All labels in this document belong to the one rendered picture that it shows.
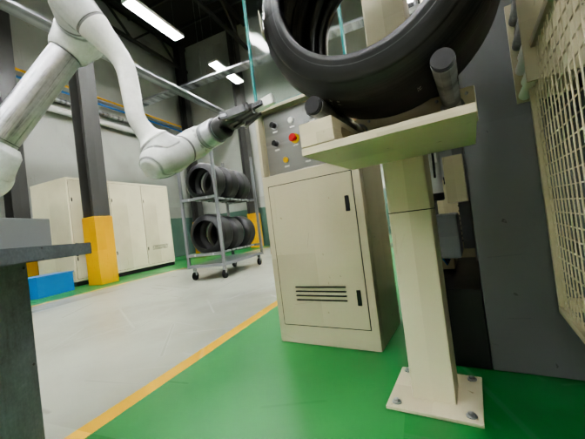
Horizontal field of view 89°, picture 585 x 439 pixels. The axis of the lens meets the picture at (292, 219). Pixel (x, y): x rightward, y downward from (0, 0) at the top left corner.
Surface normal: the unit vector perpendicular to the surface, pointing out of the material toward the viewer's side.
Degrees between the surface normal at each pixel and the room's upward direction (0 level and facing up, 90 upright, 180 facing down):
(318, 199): 90
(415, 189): 90
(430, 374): 90
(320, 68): 100
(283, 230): 90
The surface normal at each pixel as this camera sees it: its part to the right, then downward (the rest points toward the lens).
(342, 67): -0.52, 0.23
